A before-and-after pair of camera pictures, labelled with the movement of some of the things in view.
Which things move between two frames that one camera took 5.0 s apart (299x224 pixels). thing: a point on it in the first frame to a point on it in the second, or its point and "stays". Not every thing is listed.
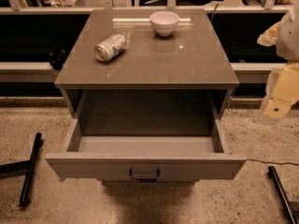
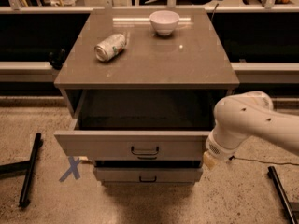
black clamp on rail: (57, 59) stays
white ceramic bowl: (164, 22) stays
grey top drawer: (171, 159) to (133, 139)
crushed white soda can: (110, 48) stays
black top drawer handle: (145, 178) to (144, 153)
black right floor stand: (282, 195) stays
